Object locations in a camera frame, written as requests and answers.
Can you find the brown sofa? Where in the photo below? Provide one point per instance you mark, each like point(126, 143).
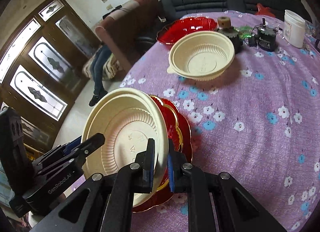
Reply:
point(130, 22)

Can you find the clear plastic container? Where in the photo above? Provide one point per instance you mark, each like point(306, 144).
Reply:
point(310, 32)

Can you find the red plastic item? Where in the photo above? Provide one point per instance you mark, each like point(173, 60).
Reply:
point(262, 9)

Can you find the red plate with gold print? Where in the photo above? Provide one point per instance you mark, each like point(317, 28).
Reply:
point(152, 202)

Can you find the green plastic part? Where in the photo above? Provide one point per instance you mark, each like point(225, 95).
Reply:
point(243, 32)

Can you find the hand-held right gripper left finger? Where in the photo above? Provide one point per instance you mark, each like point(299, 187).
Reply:
point(149, 169)

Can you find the purple floral tablecloth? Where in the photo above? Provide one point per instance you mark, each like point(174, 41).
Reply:
point(250, 97)

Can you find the black power adapter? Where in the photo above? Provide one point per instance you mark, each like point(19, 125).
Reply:
point(251, 42)

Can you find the red plate with round sticker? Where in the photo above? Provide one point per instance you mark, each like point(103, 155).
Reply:
point(183, 132)

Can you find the large beige plastic bowl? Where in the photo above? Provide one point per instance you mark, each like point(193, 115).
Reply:
point(120, 127)

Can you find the red scalloped plate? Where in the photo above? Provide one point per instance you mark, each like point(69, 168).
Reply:
point(187, 28)

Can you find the wooden glass panel door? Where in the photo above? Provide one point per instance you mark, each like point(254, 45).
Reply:
point(50, 59)

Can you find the black cylindrical motor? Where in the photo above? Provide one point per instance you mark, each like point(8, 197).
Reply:
point(266, 40)

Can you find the white plastic jar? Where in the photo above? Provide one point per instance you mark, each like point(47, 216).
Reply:
point(295, 32)

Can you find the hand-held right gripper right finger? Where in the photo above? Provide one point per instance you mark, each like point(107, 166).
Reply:
point(172, 172)

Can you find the small beige plastic bowl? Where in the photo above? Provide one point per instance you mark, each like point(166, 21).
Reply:
point(202, 59)

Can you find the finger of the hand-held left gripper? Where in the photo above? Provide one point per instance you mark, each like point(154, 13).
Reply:
point(72, 145)
point(92, 143)

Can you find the white wall socket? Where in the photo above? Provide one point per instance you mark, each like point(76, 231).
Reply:
point(109, 7)

